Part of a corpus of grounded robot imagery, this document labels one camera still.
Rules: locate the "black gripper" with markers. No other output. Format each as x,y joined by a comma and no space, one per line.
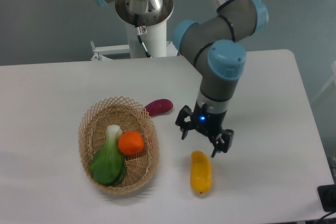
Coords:
208,124

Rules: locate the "orange fruit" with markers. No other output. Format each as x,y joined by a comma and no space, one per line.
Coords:
130,143

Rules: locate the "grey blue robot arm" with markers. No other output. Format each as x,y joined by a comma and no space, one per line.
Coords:
211,47

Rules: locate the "woven wicker basket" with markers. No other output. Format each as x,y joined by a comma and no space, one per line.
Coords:
130,116

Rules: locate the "yellow mango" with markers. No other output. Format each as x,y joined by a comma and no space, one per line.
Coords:
201,173

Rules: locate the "purple sweet potato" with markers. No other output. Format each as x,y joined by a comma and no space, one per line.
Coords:
158,107

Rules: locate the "green bok choy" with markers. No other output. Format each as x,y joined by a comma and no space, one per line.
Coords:
108,164

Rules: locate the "black device at edge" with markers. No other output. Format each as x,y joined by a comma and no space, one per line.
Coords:
327,197

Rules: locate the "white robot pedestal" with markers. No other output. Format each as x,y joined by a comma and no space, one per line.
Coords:
145,24

